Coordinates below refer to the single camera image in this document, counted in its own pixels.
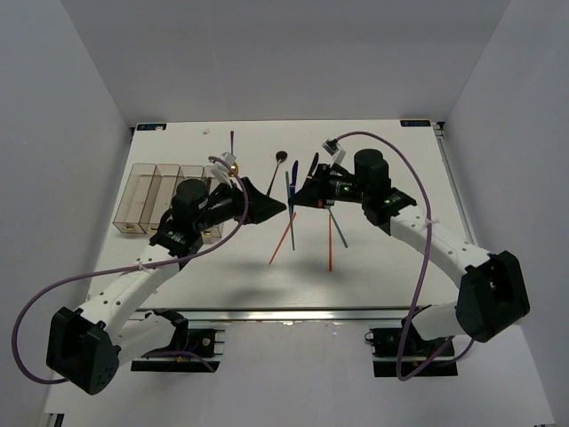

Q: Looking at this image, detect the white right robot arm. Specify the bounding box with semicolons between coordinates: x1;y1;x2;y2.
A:
291;149;530;355

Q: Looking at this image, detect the black knife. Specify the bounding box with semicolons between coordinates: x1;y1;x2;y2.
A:
303;152;319;187

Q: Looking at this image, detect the blue label left corner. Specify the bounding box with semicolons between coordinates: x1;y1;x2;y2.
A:
136;123;167;132

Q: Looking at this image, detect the blue label right corner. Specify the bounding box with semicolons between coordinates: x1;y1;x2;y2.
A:
399;119;431;127

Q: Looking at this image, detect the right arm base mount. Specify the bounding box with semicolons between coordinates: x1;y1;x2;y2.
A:
364;327;458;378

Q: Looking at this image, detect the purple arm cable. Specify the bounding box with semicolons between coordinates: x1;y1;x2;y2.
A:
11;155;252;384
335;131;477;383

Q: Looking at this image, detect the gold spoon purple handle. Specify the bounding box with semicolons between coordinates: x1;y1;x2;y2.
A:
229;130;239;173

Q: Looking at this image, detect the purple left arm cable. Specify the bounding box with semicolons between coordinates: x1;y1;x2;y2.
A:
11;155;252;384

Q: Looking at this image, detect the clear container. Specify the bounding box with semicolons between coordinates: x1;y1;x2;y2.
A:
113;163;156;234
140;164;180;234
149;164;204;234
198;166;231;245

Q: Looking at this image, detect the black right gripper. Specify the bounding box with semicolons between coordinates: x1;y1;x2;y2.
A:
288;165;369;210

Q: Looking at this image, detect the orange chopstick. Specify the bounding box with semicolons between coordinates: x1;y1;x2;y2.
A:
268;213;297;265
328;209;333;272

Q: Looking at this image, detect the orange chopstick left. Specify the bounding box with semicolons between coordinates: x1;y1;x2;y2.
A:
268;213;297;265

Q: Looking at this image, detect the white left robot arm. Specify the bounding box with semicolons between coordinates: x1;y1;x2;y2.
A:
46;178;286;395

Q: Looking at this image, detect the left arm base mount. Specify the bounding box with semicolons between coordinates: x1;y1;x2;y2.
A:
131;309;226;373

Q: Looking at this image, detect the green chopstick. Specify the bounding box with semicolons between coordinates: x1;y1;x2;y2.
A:
284;171;296;251
328;208;349;249

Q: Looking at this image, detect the blue label corner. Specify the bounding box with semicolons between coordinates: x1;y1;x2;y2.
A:
399;119;431;127
136;123;167;132

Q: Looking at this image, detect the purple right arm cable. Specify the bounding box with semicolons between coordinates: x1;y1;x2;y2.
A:
335;131;477;383

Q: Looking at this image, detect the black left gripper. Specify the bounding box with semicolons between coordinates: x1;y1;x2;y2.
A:
193;176;285;232

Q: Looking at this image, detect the blue knife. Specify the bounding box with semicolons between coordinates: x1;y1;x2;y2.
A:
288;160;299;211

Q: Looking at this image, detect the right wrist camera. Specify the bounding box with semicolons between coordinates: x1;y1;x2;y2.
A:
322;139;346;165

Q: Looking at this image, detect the orange chopstick right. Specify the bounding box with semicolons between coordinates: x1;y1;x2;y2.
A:
328;209;333;272

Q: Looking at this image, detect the aluminium table frame rail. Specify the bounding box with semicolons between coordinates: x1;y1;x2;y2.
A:
117;120;481;313

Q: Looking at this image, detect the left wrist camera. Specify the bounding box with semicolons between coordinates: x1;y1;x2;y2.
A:
208;152;236;185

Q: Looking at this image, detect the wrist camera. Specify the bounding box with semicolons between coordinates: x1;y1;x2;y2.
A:
208;152;236;185
322;139;346;165

